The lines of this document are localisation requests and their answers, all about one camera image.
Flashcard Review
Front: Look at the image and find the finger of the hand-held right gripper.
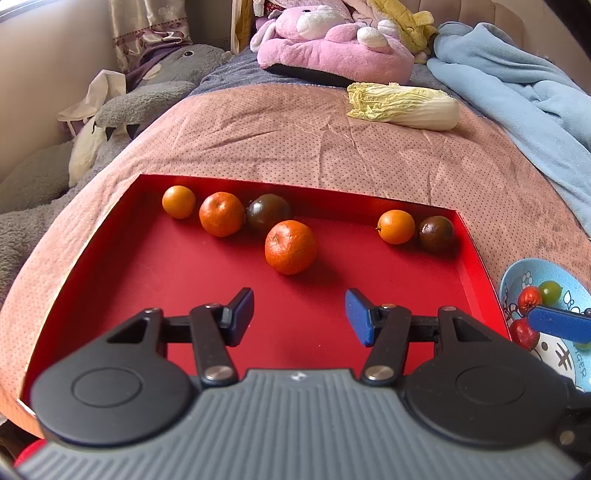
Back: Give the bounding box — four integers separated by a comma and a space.
527, 308, 591, 344

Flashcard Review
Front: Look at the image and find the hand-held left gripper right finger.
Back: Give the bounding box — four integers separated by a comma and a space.
345, 288, 496, 387

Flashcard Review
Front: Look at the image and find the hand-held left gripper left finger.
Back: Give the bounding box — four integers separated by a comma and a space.
106, 287, 256, 388

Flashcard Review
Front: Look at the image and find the red fruit with stem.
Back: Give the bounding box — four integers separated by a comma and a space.
508, 318, 541, 350

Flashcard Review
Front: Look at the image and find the small red fruit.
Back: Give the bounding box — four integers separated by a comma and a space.
517, 286, 543, 315

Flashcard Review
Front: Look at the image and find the blue cartoon bowl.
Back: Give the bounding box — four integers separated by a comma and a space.
499, 258, 591, 393

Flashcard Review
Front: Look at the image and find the red tray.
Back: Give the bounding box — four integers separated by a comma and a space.
18, 174, 513, 402

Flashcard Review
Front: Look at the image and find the large orange tangerine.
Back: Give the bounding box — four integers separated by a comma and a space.
264, 220, 318, 276

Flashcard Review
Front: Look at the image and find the small smooth orange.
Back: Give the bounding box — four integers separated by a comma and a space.
377, 210, 416, 245
162, 185, 197, 219

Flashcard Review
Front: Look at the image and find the dark brown tomato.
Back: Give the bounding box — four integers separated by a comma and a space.
418, 215, 455, 253
246, 194, 291, 234

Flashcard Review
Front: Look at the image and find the pink dotted bedspread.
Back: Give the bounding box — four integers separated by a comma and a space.
0, 83, 591, 435

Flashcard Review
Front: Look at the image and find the napa cabbage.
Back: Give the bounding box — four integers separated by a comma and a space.
346, 82, 460, 131

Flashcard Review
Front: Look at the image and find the light blue blanket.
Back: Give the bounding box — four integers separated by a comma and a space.
427, 22, 591, 236

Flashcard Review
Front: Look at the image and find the grey shark plush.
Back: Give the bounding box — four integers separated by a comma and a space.
0, 44, 232, 301

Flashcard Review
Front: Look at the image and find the grey bed sheet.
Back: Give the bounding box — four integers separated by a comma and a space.
185, 46, 462, 97

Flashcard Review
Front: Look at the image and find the white cloth bag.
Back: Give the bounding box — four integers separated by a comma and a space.
58, 69, 126, 123

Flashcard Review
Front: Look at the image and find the pink plush rabbit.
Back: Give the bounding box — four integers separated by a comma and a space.
250, 6, 415, 86

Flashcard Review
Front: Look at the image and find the yellow plush toy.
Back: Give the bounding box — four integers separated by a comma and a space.
369, 0, 437, 54

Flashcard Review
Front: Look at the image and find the patterned curtain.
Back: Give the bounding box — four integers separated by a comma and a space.
108, 0, 192, 88

